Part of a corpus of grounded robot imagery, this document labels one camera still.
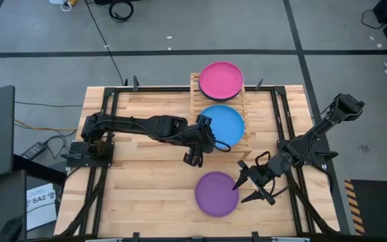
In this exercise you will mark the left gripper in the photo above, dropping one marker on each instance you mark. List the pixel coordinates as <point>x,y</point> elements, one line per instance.
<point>200,139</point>

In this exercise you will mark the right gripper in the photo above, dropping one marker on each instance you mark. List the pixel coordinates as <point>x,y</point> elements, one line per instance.
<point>262,176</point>

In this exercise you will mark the blue plate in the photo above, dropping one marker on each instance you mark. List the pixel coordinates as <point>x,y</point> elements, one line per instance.
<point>227,124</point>

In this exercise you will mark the magenta plate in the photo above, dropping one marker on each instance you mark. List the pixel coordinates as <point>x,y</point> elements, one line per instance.
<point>220,80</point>

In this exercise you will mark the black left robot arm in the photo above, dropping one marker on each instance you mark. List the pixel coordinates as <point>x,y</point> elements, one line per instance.
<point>146,126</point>

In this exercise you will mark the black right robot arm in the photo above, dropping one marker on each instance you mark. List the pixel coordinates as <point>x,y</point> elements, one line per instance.
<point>314,132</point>

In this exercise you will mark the bamboo slatted shelf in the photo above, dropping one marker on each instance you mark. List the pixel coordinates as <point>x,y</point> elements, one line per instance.
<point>220,153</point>

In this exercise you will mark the purple plate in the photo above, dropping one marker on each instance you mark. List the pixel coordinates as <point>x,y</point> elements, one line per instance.
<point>215,195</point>

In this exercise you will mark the hazard striped floor mat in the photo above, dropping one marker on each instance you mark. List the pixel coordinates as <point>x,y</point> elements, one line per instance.
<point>378,208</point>

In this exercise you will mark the black power adapter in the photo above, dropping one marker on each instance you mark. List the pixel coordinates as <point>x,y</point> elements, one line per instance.
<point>34,151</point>

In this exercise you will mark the white printed paper sheet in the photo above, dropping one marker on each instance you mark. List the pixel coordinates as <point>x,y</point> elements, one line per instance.
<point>41,211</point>

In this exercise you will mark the grey desk unit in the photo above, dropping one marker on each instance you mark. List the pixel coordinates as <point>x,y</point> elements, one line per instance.
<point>8,201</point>

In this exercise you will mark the black computer mouse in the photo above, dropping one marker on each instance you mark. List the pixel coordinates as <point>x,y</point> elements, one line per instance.
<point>9,232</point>

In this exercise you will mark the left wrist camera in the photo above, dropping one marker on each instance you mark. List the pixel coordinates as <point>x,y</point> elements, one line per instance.
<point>204,120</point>

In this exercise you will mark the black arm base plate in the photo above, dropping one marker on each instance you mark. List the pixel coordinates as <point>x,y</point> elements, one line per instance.
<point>78,161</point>
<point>321,156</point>

